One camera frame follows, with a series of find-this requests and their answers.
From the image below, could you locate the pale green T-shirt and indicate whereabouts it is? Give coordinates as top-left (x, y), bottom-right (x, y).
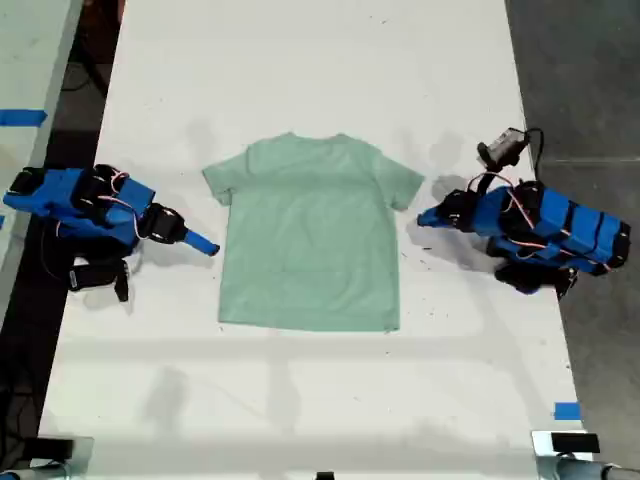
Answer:
top-left (201, 131), bottom-right (426, 334)

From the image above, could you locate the black floor cable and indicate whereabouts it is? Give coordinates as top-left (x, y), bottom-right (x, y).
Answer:
top-left (0, 377), bottom-right (40, 452)
top-left (60, 45), bottom-right (109, 99)

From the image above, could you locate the short black camera stalk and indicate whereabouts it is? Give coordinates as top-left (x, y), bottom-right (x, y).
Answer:
top-left (113, 258), bottom-right (131, 303)
top-left (477, 163), bottom-right (502, 195)

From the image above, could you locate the grey black camera box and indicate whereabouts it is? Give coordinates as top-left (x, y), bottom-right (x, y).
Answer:
top-left (477, 126), bottom-right (527, 167)

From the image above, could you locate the long blue tape strip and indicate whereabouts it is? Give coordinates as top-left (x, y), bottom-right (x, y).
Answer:
top-left (0, 108), bottom-right (49, 127)

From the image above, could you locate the shiny metal plate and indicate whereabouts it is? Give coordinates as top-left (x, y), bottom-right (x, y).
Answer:
top-left (0, 435), bottom-right (95, 480)

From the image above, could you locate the white metal plate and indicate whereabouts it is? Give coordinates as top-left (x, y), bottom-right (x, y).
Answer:
top-left (530, 429), bottom-right (602, 480)

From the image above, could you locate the small black box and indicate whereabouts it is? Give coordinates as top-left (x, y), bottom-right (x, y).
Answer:
top-left (550, 432), bottom-right (600, 455)
top-left (22, 437), bottom-right (76, 461)

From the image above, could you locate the grey metal tube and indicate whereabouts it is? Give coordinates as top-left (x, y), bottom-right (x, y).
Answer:
top-left (0, 462), bottom-right (70, 480)
top-left (537, 454), bottom-right (640, 480)

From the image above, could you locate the thin black camera cable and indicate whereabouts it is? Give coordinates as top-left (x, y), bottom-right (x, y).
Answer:
top-left (40, 223), bottom-right (72, 282)

